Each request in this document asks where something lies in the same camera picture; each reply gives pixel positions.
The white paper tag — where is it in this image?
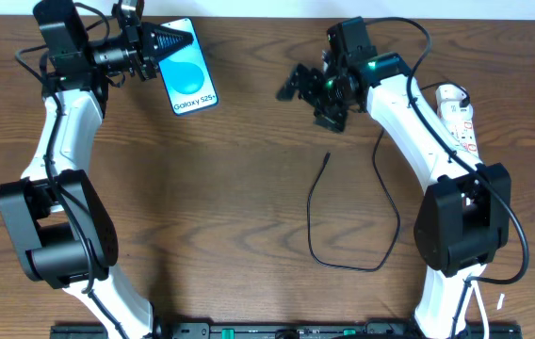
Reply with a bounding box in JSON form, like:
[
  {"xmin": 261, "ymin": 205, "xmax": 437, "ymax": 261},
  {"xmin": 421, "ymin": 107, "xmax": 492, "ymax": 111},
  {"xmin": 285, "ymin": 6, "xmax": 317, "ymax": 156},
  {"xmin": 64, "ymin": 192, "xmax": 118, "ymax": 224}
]
[{"xmin": 496, "ymin": 293, "xmax": 505, "ymax": 311}]

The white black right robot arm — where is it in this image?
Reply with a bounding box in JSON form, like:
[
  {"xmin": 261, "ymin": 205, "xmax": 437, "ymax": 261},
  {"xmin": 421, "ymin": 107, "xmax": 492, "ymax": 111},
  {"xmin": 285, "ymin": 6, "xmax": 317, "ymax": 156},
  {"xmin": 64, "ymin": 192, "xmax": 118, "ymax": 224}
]
[{"xmin": 276, "ymin": 17, "xmax": 520, "ymax": 338}]

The white power strip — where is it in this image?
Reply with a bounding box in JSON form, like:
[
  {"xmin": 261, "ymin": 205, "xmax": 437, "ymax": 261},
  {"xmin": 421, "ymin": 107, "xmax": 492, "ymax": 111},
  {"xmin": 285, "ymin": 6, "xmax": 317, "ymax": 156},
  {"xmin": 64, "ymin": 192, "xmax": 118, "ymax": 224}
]
[{"xmin": 441, "ymin": 107, "xmax": 478, "ymax": 156}]

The white power strip cord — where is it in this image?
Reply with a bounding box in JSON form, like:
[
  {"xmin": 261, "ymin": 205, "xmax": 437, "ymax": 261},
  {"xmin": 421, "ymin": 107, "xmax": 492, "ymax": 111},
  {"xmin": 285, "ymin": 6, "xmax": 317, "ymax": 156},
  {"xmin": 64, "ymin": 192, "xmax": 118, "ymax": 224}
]
[{"xmin": 469, "ymin": 277, "xmax": 491, "ymax": 339}]

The black charging cable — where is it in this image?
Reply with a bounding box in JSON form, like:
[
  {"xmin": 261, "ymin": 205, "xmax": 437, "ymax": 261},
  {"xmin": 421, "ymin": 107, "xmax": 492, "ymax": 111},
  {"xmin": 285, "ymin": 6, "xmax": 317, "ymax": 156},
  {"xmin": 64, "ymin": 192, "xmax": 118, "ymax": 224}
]
[{"xmin": 306, "ymin": 81, "xmax": 471, "ymax": 273}]

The white USB charger adapter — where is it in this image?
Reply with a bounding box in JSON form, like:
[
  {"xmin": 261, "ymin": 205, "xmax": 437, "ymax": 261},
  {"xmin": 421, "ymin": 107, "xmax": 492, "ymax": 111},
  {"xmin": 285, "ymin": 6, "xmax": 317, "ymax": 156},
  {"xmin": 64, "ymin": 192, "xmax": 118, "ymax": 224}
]
[{"xmin": 435, "ymin": 84, "xmax": 474, "ymax": 123}]

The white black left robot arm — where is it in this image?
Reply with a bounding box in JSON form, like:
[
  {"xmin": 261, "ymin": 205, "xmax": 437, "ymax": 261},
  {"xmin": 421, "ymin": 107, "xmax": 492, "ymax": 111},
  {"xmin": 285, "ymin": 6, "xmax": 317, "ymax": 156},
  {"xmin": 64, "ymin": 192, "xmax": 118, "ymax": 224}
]
[{"xmin": 0, "ymin": 0, "xmax": 193, "ymax": 338}]

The blue Galaxy smartphone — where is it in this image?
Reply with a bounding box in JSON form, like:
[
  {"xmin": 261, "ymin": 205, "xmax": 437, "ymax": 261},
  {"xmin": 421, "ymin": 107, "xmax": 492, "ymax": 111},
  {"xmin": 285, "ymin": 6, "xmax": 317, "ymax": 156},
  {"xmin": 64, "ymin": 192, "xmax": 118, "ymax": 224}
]
[{"xmin": 159, "ymin": 18, "xmax": 219, "ymax": 116}]

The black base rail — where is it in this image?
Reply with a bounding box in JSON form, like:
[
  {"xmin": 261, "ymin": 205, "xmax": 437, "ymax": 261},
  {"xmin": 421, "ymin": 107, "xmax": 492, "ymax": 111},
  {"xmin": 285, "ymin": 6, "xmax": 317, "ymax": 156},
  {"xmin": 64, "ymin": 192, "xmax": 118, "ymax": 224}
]
[{"xmin": 49, "ymin": 319, "xmax": 523, "ymax": 339}]

